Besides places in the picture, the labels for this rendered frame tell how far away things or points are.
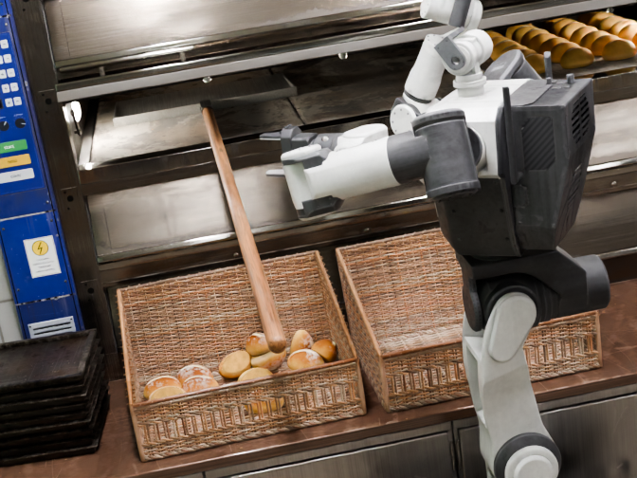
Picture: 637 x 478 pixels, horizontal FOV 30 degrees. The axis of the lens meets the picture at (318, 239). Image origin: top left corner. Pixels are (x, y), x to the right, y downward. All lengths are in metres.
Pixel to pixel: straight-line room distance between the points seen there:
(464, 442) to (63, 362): 1.00
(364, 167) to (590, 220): 1.41
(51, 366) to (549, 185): 1.37
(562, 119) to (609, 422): 1.07
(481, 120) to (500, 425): 0.66
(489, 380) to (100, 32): 1.34
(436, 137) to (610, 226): 1.44
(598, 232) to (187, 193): 1.16
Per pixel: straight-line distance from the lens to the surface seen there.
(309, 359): 3.11
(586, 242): 3.42
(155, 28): 3.06
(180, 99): 3.78
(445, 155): 2.07
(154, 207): 3.18
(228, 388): 2.81
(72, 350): 3.07
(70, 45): 3.07
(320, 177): 2.14
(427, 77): 2.63
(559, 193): 2.21
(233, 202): 2.52
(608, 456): 3.07
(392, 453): 2.90
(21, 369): 3.03
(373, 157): 2.11
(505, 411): 2.48
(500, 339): 2.37
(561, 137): 2.18
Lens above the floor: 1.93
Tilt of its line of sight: 19 degrees down
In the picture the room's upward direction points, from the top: 9 degrees counter-clockwise
